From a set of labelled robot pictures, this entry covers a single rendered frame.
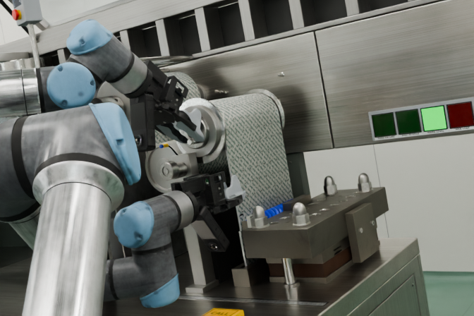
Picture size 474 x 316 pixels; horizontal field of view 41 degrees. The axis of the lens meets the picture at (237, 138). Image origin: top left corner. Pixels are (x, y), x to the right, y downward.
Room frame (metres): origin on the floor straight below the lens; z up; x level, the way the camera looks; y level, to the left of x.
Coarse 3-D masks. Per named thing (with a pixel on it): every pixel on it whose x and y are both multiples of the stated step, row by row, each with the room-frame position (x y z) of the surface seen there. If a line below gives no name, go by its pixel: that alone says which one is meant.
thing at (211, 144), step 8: (208, 112) 1.39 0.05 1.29; (208, 120) 1.39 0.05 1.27; (216, 120) 1.39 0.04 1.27; (216, 128) 1.38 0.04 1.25; (216, 136) 1.38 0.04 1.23; (184, 144) 1.43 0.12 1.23; (208, 144) 1.39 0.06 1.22; (216, 144) 1.39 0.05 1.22; (200, 152) 1.41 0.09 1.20; (208, 152) 1.40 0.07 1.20
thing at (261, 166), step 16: (256, 144) 1.48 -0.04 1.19; (272, 144) 1.54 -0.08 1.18; (240, 160) 1.42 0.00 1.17; (256, 160) 1.47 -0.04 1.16; (272, 160) 1.53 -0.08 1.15; (240, 176) 1.41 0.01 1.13; (256, 176) 1.47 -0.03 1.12; (272, 176) 1.52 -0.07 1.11; (288, 176) 1.58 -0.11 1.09; (256, 192) 1.46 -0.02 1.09; (272, 192) 1.51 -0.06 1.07; (288, 192) 1.57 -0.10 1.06; (240, 208) 1.40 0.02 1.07; (240, 224) 1.39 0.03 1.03
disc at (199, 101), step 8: (184, 104) 1.44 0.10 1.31; (192, 104) 1.42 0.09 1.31; (200, 104) 1.41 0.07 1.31; (208, 104) 1.40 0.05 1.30; (216, 112) 1.39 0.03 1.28; (224, 128) 1.38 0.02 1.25; (224, 136) 1.38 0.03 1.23; (224, 144) 1.38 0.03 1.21; (184, 152) 1.45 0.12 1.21; (216, 152) 1.40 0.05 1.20; (200, 160) 1.42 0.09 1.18; (208, 160) 1.41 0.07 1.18
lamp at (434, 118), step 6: (432, 108) 1.43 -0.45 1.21; (438, 108) 1.42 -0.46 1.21; (426, 114) 1.44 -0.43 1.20; (432, 114) 1.43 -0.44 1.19; (438, 114) 1.42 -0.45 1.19; (426, 120) 1.44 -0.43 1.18; (432, 120) 1.43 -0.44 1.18; (438, 120) 1.42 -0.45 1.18; (444, 120) 1.42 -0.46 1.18; (426, 126) 1.44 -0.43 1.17; (432, 126) 1.43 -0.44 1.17; (438, 126) 1.43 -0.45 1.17; (444, 126) 1.42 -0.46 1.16
